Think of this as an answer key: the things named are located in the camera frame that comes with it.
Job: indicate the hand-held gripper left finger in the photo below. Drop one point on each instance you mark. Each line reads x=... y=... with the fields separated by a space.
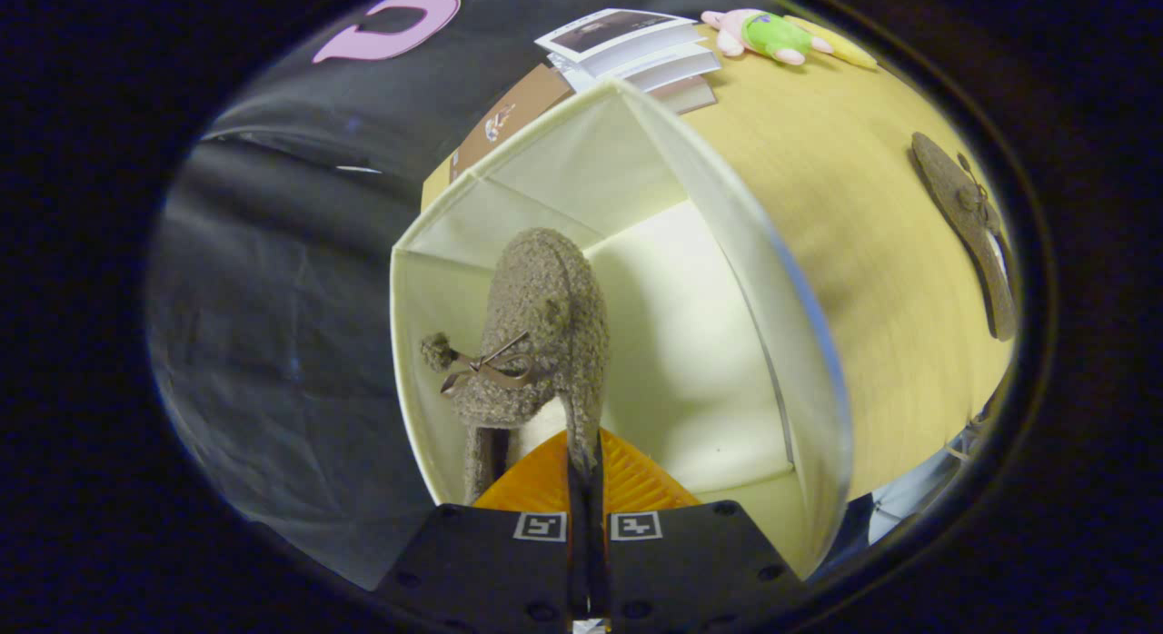
x=472 y=561

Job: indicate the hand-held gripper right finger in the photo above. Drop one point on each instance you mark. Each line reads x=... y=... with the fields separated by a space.
x=690 y=561

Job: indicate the grey fabric storage box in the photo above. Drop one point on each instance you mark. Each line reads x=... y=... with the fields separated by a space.
x=690 y=361

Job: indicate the brown fuzzy slipper shoe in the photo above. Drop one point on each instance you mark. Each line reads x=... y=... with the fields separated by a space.
x=545 y=316
x=968 y=216

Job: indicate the black backdrop cloth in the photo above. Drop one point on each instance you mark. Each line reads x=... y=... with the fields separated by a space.
x=273 y=343

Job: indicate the brown book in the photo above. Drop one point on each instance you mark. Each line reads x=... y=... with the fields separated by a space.
x=509 y=116

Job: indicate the pale pink book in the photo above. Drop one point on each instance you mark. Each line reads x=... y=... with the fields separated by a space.
x=686 y=94

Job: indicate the plain white book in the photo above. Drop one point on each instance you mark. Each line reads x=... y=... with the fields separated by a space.
x=663 y=64

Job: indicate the green and pink plush toy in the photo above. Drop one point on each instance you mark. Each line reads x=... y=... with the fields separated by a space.
x=772 y=36

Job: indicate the yellow plush ball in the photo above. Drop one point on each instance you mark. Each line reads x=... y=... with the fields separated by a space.
x=845 y=48

